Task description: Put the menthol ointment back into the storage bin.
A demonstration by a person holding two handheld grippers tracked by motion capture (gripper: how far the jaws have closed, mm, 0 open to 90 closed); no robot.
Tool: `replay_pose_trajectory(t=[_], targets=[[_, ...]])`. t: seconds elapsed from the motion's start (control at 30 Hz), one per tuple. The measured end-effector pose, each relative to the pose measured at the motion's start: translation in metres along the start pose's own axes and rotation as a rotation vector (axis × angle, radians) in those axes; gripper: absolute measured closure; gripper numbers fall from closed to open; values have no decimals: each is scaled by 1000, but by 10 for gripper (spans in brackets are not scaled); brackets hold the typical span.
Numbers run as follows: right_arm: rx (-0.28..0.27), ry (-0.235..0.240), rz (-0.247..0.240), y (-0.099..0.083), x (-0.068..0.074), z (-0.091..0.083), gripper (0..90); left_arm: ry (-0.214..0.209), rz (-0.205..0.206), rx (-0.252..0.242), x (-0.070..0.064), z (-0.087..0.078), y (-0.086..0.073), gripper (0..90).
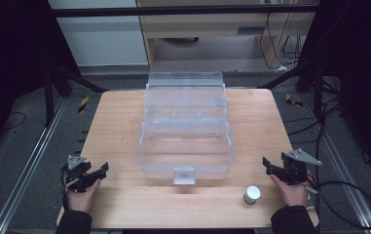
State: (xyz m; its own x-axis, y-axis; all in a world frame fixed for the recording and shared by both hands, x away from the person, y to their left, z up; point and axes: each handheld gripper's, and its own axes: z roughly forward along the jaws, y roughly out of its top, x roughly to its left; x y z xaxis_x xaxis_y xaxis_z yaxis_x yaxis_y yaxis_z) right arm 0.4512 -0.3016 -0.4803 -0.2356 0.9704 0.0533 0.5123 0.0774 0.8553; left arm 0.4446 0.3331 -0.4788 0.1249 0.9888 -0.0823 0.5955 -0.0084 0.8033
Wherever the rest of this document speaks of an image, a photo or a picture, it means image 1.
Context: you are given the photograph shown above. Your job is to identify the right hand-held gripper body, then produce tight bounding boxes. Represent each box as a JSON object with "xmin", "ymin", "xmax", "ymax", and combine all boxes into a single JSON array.
[{"xmin": 279, "ymin": 148, "xmax": 322, "ymax": 187}]

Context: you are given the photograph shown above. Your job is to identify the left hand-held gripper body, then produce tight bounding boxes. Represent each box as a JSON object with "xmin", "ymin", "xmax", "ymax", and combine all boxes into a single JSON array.
[{"xmin": 61, "ymin": 154, "xmax": 93, "ymax": 193}]

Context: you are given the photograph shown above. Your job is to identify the person's right hand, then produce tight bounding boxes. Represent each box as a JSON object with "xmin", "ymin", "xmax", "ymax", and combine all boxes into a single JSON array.
[{"xmin": 269, "ymin": 174, "xmax": 310, "ymax": 208}]

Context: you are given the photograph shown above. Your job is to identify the person's left hand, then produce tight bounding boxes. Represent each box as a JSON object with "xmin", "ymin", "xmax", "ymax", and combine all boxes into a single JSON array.
[{"xmin": 65, "ymin": 177, "xmax": 103, "ymax": 215}]

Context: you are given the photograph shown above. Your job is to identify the small white round jar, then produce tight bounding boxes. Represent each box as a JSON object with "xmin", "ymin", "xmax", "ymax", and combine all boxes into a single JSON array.
[{"xmin": 242, "ymin": 185, "xmax": 262, "ymax": 206}]

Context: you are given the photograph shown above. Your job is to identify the yellow black striped tape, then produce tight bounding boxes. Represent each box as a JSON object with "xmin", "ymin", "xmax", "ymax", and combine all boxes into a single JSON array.
[
  {"xmin": 77, "ymin": 96, "xmax": 91, "ymax": 114},
  {"xmin": 284, "ymin": 93, "xmax": 305, "ymax": 108}
]

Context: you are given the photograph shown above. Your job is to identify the black metal stand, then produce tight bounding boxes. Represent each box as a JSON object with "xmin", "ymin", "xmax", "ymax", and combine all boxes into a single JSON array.
[
  {"xmin": 257, "ymin": 59, "xmax": 325, "ymax": 122},
  {"xmin": 42, "ymin": 62, "xmax": 110, "ymax": 129}
]

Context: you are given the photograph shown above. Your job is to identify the clear plastic storage box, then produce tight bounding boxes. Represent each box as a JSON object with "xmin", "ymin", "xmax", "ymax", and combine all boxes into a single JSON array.
[{"xmin": 134, "ymin": 70, "xmax": 237, "ymax": 186}]

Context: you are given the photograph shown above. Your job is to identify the black curtain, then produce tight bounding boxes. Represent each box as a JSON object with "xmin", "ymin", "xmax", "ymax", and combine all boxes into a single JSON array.
[
  {"xmin": 294, "ymin": 0, "xmax": 371, "ymax": 181},
  {"xmin": 0, "ymin": 0, "xmax": 81, "ymax": 157}
]

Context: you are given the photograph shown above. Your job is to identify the white cabinet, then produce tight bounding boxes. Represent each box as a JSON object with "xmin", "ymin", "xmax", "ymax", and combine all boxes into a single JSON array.
[{"xmin": 47, "ymin": 0, "xmax": 149, "ymax": 68}]

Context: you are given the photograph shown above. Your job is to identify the light wooden desk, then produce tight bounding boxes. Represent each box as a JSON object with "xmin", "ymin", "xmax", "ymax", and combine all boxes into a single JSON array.
[{"xmin": 136, "ymin": 0, "xmax": 318, "ymax": 70}]

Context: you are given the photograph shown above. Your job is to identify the black floor cables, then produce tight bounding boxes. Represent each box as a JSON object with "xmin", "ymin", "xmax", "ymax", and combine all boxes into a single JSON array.
[{"xmin": 283, "ymin": 76, "xmax": 350, "ymax": 183}]

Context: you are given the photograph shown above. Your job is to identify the aluminium floor rail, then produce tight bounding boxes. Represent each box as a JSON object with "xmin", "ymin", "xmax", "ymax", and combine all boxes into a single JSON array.
[
  {"xmin": 0, "ymin": 97, "xmax": 68, "ymax": 234},
  {"xmin": 299, "ymin": 93, "xmax": 371, "ymax": 234}
]

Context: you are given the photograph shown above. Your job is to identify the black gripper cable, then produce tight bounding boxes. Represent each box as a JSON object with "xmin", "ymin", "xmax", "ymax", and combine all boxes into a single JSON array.
[{"xmin": 304, "ymin": 174, "xmax": 371, "ymax": 230}]

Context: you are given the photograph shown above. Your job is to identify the thin black floor cable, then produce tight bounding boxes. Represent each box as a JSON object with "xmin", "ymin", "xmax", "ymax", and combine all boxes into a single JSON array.
[{"xmin": 1, "ymin": 111, "xmax": 27, "ymax": 133}]

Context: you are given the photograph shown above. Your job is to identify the black cables under desk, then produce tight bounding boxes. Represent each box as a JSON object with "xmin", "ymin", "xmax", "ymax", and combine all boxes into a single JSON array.
[{"xmin": 259, "ymin": 12, "xmax": 304, "ymax": 71}]

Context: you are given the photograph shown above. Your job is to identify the black horizontal frame bar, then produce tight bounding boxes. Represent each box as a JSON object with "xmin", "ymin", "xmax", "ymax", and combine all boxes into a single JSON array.
[{"xmin": 50, "ymin": 4, "xmax": 319, "ymax": 19}]

